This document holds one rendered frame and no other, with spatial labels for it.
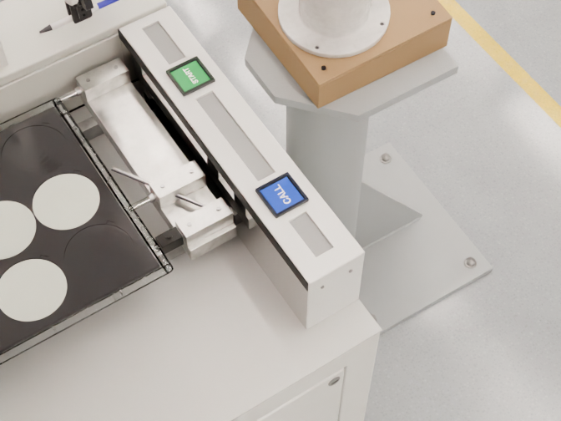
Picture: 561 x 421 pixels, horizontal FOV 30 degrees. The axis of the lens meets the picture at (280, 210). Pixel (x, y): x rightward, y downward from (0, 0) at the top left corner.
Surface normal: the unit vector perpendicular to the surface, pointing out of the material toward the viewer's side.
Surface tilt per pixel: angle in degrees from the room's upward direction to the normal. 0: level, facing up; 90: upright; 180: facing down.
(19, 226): 1
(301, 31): 4
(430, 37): 90
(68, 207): 0
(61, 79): 90
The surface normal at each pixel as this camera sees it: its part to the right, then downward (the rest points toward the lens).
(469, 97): 0.00, -0.54
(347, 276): 0.54, 0.71
